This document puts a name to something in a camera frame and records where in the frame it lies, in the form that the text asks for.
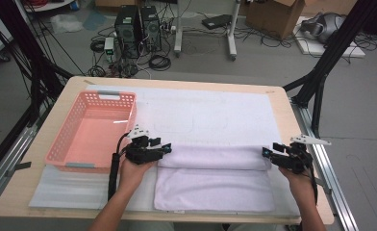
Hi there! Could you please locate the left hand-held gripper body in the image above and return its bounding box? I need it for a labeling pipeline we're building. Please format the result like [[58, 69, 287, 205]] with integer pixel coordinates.
[[124, 123, 165, 166]]

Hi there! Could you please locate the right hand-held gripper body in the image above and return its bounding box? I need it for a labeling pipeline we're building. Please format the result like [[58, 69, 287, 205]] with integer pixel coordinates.
[[268, 133, 333, 175]]

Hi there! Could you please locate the pink plastic basket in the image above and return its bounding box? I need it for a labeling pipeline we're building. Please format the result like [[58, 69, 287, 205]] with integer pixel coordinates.
[[44, 90, 138, 175]]

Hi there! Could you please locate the lilac printed towel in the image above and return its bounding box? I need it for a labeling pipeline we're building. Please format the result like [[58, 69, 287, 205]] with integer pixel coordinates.
[[153, 143, 276, 213]]

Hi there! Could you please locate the person's left hand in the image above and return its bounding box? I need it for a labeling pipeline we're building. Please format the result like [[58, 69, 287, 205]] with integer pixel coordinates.
[[118, 158, 158, 194]]

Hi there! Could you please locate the person's right hand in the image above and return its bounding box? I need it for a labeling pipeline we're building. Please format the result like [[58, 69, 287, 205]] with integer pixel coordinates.
[[278, 166, 316, 200]]

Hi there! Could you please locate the small white power box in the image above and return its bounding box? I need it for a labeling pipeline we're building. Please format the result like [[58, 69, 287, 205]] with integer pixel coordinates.
[[103, 37, 115, 63]]

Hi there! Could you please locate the white floor board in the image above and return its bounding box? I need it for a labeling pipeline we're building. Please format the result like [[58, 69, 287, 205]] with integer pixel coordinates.
[[292, 15, 366, 59]]

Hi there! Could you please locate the white metal stand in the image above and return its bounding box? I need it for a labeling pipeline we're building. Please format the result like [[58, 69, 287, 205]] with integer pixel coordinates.
[[173, 0, 242, 62]]

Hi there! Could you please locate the narrow black computer tower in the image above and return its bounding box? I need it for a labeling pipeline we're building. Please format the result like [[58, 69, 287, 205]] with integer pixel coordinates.
[[139, 5, 163, 53]]

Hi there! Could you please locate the wide black computer tower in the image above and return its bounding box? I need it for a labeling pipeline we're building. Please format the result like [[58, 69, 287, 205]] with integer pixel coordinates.
[[113, 5, 142, 60]]

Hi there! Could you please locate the brown cardboard box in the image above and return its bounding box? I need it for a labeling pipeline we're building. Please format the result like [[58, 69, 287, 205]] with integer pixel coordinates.
[[245, 0, 306, 40]]

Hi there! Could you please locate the flat black device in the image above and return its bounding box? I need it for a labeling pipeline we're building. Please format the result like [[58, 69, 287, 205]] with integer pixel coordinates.
[[201, 13, 233, 31]]

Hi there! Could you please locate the clear plastic bag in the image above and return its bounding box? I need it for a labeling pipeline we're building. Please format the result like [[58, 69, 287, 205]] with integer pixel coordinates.
[[50, 13, 84, 34]]

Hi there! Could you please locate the round white table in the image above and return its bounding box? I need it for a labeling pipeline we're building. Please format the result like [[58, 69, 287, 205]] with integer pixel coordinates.
[[22, 0, 76, 13]]

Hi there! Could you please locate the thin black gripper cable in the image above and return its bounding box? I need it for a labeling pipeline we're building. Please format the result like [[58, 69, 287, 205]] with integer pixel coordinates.
[[304, 156, 319, 207]]

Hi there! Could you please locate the silver aluminium rail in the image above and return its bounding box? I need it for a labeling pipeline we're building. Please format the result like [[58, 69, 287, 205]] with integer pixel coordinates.
[[0, 105, 50, 211], [290, 99, 360, 231]]

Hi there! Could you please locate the coil of black cable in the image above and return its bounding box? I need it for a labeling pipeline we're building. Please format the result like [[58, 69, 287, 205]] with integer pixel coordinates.
[[148, 54, 172, 72]]

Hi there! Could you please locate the black metal frame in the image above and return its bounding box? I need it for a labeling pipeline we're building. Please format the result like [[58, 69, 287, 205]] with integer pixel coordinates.
[[0, 0, 74, 127], [282, 0, 377, 140]]

